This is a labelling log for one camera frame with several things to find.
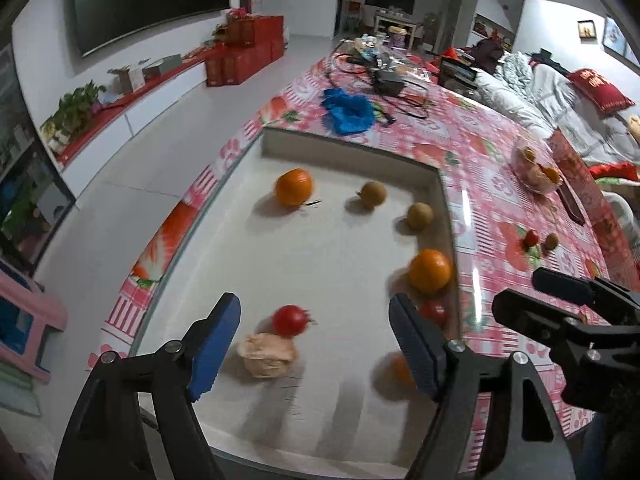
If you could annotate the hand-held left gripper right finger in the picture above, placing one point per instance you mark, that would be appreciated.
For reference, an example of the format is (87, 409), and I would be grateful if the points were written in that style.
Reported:
(417, 347)

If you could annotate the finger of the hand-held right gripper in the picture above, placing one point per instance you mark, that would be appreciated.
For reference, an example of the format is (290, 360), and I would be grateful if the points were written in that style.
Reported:
(562, 285)
(535, 317)

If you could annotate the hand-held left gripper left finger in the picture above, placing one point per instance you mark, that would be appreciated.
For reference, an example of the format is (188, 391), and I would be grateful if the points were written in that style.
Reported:
(212, 350)

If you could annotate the orange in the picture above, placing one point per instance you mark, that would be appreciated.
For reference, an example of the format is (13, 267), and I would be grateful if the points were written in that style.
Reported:
(294, 187)
(402, 371)
(430, 271)

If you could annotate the red tomato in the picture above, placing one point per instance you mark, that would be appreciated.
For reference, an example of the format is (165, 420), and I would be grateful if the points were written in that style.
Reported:
(434, 312)
(290, 321)
(531, 238)

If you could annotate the white tray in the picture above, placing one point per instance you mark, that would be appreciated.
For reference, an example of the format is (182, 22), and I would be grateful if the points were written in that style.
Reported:
(325, 270)

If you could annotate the brown kiwi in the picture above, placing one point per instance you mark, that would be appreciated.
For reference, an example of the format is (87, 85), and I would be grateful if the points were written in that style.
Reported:
(551, 241)
(373, 195)
(419, 216)

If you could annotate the black phone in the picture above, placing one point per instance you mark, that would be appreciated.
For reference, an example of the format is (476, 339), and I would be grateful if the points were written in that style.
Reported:
(571, 205)

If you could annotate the person's blue clothing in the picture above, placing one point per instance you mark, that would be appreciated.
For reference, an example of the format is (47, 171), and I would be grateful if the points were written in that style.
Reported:
(595, 442)

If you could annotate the glass bowl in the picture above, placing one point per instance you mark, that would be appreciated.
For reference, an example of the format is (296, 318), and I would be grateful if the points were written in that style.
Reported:
(530, 187)

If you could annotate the small mandarin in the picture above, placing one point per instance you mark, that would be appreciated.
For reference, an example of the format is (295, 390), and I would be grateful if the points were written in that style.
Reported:
(551, 175)
(528, 153)

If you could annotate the peeled pale mandarin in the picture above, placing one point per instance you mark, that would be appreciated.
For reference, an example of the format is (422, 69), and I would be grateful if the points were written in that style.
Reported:
(538, 175)

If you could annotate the plain red cushion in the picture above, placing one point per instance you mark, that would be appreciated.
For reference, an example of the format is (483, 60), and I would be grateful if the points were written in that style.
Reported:
(617, 171)

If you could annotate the yellow plush toy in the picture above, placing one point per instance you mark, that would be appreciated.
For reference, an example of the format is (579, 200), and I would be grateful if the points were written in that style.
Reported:
(635, 127)

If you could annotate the pink printed tablecloth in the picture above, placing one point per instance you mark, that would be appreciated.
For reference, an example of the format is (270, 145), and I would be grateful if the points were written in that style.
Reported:
(480, 125)

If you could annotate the pink stool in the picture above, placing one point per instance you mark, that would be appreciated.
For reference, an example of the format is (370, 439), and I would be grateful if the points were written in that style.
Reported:
(30, 325)

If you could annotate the grey sofa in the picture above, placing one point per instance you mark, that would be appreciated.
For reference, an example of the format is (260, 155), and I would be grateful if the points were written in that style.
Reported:
(540, 100)

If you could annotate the red printed cushion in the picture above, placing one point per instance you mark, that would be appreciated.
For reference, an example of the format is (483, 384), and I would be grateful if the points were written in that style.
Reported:
(600, 90)

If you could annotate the dark glass tank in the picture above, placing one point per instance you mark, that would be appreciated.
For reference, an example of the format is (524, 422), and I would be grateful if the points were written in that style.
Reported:
(35, 210)

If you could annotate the white television cabinet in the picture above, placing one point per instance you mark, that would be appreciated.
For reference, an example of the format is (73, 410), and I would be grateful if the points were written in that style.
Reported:
(110, 130)

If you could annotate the dark clothes pile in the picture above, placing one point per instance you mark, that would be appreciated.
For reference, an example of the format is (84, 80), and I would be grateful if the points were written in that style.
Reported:
(487, 52)

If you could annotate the blue cloth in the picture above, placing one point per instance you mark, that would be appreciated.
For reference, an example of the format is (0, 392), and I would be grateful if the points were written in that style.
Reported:
(347, 110)

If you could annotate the black power adapter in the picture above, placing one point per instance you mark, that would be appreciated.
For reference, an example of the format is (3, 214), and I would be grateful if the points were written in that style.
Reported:
(390, 83)

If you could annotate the green potted plant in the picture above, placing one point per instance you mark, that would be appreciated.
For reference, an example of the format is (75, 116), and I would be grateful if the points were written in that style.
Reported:
(75, 110)

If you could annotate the open cardboard box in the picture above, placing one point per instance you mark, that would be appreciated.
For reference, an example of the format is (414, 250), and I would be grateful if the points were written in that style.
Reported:
(127, 79)

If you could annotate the grey box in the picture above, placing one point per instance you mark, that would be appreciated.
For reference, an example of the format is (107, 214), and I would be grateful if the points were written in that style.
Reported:
(162, 66)

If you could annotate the purple lidded jar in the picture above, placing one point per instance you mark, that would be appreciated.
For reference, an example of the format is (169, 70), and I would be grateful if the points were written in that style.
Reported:
(398, 36)

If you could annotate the stack of red gift boxes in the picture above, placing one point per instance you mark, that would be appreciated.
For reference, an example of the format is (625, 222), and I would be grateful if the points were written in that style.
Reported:
(245, 50)

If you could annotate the white side table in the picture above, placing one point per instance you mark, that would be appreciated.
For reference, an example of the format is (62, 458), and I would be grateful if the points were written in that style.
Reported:
(397, 20)

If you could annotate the black television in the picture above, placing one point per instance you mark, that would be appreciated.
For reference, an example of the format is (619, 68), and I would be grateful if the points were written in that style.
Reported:
(145, 0)

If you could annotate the white picture frame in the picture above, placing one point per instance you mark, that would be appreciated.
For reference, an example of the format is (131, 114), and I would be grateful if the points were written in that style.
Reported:
(614, 34)
(633, 55)

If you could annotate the small dark picture frame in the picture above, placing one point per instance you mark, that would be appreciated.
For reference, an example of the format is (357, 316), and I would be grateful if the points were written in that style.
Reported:
(586, 29)

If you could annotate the landscape wall painting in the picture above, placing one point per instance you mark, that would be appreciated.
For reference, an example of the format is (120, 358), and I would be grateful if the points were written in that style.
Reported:
(492, 27)

